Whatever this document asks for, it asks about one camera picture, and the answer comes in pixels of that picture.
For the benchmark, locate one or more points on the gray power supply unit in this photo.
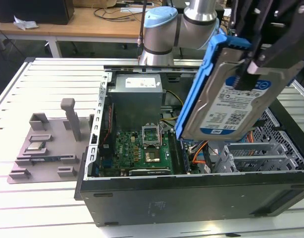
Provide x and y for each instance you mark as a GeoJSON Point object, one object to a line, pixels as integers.
{"type": "Point", "coordinates": [134, 104]}

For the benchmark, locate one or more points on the CPU socket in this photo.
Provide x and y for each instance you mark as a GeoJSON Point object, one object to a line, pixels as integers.
{"type": "Point", "coordinates": [152, 156]}

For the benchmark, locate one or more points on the black RAM slot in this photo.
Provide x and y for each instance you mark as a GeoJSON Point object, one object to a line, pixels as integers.
{"type": "Point", "coordinates": [181, 156]}
{"type": "Point", "coordinates": [171, 151]}

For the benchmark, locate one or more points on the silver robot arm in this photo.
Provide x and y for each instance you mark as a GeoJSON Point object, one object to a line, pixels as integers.
{"type": "Point", "coordinates": [159, 37]}

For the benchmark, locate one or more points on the large black box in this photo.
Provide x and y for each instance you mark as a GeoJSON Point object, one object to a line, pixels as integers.
{"type": "Point", "coordinates": [30, 11]}

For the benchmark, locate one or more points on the black graphics card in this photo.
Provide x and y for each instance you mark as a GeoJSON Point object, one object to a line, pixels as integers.
{"type": "Point", "coordinates": [149, 171]}

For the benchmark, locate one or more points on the metal disk bay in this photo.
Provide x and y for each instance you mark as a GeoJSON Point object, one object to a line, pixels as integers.
{"type": "Point", "coordinates": [253, 148]}

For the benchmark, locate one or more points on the crumpled white paper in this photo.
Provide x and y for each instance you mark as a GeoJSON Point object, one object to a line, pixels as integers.
{"type": "Point", "coordinates": [24, 24]}

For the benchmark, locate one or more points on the gray parts rack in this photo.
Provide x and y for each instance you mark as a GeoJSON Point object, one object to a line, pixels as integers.
{"type": "Point", "coordinates": [58, 141]}

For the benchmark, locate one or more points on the hard disk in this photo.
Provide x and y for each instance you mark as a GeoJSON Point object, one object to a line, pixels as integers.
{"type": "Point", "coordinates": [216, 106]}

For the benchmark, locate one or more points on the wooden desk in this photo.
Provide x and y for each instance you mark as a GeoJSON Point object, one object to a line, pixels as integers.
{"type": "Point", "coordinates": [67, 31]}

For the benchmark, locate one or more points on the silver CPU chip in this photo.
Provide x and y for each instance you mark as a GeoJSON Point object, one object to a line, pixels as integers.
{"type": "Point", "coordinates": [35, 147]}

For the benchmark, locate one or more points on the black PC case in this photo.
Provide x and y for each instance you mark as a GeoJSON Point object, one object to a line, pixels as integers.
{"type": "Point", "coordinates": [167, 198]}

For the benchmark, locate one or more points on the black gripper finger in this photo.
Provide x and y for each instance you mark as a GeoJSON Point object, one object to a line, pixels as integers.
{"type": "Point", "coordinates": [247, 77]}

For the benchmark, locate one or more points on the green motherboard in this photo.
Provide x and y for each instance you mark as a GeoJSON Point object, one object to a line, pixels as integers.
{"type": "Point", "coordinates": [127, 148]}

